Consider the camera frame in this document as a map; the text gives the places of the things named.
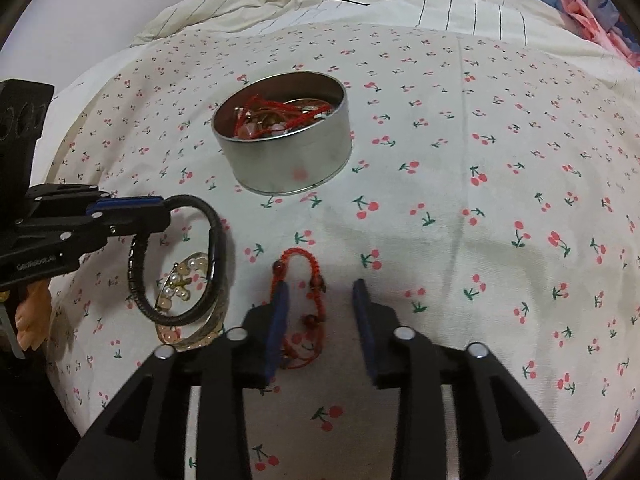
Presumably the white bed cover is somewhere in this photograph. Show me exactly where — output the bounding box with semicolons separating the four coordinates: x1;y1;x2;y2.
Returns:
32;42;151;181

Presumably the cherry print bed sheet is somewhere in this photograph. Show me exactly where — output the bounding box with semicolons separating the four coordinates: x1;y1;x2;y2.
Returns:
47;22;640;480

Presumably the white striped quilt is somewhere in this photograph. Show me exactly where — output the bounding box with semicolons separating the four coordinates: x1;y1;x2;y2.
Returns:
131;0;621;49

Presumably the red string bracelet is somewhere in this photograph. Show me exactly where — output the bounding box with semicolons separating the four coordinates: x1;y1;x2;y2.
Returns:
270;247;329;370

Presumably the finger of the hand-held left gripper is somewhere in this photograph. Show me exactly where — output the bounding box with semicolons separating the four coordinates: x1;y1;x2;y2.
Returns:
60;205;172;240
27;184;166;217

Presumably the black braided bracelet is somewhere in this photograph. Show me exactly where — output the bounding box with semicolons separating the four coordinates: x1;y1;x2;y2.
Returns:
127;194;232;326

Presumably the red cord bracelet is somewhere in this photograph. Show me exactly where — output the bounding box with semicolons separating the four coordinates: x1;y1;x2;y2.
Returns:
231;92;335;137

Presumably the pearl and gold bead bracelet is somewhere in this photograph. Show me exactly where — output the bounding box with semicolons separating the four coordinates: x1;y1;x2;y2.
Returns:
167;257;208;307

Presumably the pink cloth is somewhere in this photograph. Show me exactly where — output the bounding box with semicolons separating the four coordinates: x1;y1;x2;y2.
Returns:
557;0;640;69

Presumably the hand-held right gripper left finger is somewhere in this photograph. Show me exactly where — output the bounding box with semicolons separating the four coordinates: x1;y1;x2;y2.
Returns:
57;280;291;480

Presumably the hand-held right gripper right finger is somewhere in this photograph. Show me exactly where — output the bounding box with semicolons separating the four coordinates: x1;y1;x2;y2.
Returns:
351;278;586;480

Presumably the pink bead bracelet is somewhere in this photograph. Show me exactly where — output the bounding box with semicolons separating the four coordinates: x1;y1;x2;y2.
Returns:
232;119;289;142

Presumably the person's left hand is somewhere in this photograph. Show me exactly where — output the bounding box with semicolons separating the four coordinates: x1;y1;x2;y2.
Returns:
15;280;54;352

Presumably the round silver tin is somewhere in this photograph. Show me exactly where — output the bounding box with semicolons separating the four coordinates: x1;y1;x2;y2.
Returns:
211;71;353;196

